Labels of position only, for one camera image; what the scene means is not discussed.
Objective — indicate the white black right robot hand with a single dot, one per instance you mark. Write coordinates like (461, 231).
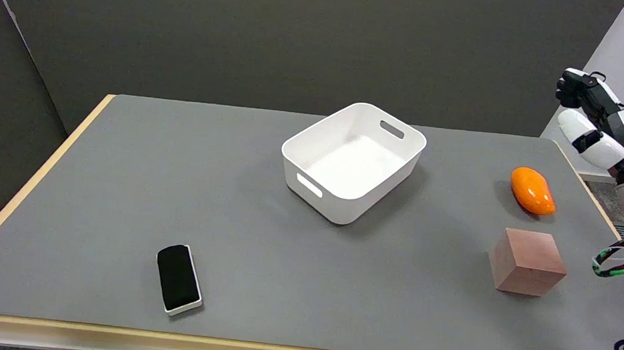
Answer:
(601, 126)

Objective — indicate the wooden cube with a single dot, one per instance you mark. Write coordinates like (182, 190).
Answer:
(528, 261)

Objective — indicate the orange mango toy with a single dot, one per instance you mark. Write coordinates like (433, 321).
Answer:
(532, 191)

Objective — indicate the white plastic storage bin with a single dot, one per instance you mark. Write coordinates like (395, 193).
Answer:
(352, 163)

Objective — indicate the grey table mat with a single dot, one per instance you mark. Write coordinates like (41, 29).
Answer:
(231, 235)

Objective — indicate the black whiteboard eraser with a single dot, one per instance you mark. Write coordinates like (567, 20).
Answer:
(178, 279)

